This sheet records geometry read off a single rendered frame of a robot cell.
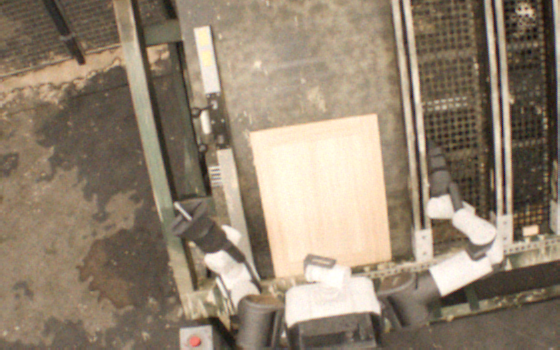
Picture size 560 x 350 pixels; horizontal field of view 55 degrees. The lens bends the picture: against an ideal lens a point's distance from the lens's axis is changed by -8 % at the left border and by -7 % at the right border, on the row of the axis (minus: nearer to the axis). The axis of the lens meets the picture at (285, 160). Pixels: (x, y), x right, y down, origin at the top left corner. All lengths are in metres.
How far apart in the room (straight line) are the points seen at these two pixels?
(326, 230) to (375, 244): 0.19
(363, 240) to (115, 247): 1.76
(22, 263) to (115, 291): 0.68
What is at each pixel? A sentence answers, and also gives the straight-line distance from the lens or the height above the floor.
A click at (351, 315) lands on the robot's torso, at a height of 1.38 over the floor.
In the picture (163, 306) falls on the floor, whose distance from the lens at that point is 3.23.
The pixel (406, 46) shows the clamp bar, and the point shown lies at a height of 1.53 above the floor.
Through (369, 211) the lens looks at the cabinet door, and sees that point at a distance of 2.09.
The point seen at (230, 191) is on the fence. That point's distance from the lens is 2.02.
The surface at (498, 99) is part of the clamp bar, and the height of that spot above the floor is 1.34.
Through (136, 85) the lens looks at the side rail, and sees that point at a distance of 1.96.
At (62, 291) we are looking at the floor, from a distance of 3.50.
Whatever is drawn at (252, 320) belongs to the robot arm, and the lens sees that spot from 1.65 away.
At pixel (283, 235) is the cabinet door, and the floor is 1.02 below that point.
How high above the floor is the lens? 2.91
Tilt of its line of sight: 56 degrees down
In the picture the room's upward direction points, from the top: 11 degrees counter-clockwise
